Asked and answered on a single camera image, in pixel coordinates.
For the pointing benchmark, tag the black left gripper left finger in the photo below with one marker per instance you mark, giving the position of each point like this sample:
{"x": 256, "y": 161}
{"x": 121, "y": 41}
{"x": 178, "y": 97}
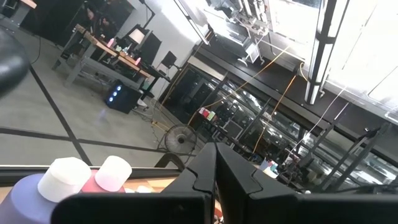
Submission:
{"x": 140, "y": 208}

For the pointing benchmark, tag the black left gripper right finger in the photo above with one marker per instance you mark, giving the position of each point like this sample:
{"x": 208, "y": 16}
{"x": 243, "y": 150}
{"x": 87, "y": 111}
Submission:
{"x": 280, "y": 208}

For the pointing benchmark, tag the large red paint bottle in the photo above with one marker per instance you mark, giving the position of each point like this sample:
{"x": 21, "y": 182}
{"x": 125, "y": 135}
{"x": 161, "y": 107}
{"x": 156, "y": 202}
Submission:
{"x": 113, "y": 172}

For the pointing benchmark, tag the large blue paint bottle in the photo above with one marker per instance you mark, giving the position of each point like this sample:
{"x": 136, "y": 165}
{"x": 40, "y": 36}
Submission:
{"x": 21, "y": 202}

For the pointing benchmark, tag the black floor fan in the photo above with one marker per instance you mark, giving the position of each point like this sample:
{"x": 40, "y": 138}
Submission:
{"x": 180, "y": 140}

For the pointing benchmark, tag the black metal tripod stand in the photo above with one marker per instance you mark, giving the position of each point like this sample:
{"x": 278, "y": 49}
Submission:
{"x": 351, "y": 158}

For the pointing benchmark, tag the black computer tower blue lights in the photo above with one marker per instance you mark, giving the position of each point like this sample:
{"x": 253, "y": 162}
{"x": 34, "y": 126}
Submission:
{"x": 122, "y": 98}

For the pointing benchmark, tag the small green box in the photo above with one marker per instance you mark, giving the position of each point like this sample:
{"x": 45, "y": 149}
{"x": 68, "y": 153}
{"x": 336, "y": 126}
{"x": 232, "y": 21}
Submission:
{"x": 211, "y": 115}

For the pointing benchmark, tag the small red box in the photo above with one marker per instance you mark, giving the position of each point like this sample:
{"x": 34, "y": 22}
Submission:
{"x": 204, "y": 112}

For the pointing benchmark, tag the small pink distant bottle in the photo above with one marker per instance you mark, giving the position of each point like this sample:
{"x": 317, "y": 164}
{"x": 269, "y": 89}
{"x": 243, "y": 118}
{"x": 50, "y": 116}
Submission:
{"x": 110, "y": 42}
{"x": 137, "y": 60}

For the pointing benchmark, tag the long horizontal light bar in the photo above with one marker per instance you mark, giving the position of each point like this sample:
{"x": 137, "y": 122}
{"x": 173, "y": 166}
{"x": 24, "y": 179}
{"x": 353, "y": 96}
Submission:
{"x": 320, "y": 62}

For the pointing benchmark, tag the wooden top grey desk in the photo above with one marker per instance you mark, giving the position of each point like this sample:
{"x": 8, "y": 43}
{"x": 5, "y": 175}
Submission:
{"x": 28, "y": 3}
{"x": 84, "y": 67}

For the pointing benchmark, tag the large black desk monitor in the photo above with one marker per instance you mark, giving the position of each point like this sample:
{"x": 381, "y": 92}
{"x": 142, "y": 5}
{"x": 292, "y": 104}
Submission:
{"x": 152, "y": 48}

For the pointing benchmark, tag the white shade table lamp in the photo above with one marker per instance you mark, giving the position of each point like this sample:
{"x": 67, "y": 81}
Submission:
{"x": 136, "y": 35}

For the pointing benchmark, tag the person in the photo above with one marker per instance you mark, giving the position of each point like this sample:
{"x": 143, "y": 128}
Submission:
{"x": 88, "y": 15}
{"x": 107, "y": 28}

